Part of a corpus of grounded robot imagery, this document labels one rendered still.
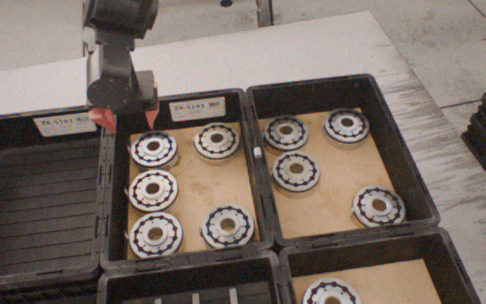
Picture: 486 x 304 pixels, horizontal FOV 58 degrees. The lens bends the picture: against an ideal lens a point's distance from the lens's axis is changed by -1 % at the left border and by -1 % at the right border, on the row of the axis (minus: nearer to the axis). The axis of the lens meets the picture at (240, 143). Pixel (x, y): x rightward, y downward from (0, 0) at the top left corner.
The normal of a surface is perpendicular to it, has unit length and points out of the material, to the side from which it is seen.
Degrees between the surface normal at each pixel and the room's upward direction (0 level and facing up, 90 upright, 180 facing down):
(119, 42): 27
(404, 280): 0
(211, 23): 0
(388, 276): 0
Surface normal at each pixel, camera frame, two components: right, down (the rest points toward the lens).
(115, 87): 0.22, 0.76
